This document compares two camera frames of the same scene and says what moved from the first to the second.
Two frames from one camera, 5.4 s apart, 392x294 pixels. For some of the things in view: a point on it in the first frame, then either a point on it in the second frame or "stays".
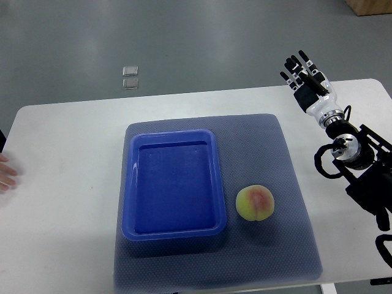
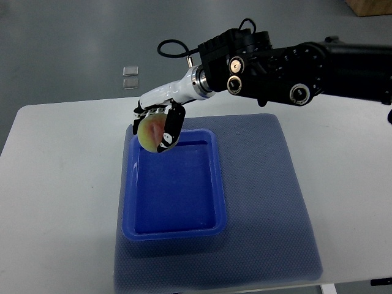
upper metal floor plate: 131,70 stays
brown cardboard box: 370,7 stays
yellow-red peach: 255,203 -> 150,131
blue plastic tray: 173,187 stays
